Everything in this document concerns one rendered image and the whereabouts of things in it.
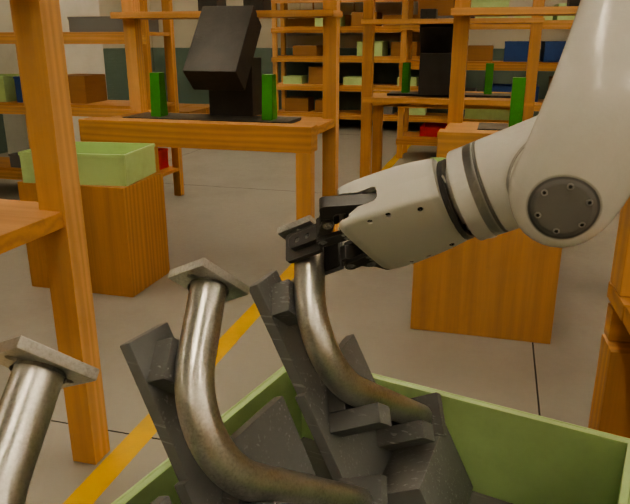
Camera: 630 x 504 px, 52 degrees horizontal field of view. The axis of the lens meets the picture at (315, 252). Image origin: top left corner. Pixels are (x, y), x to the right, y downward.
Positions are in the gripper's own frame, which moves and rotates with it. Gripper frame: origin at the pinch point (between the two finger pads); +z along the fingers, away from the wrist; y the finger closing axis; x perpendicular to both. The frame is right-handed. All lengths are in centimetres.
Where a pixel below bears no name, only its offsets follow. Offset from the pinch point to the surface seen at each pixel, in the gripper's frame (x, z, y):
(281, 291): 4.2, 3.0, 1.5
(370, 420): 15.1, -0.5, -8.4
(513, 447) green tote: 14.4, -7.8, -28.8
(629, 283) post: -27, -21, -80
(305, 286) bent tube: 4.5, 0.3, 1.4
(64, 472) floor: -21, 160, -93
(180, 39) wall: -901, 572, -474
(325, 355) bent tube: 10.7, 0.0, -1.3
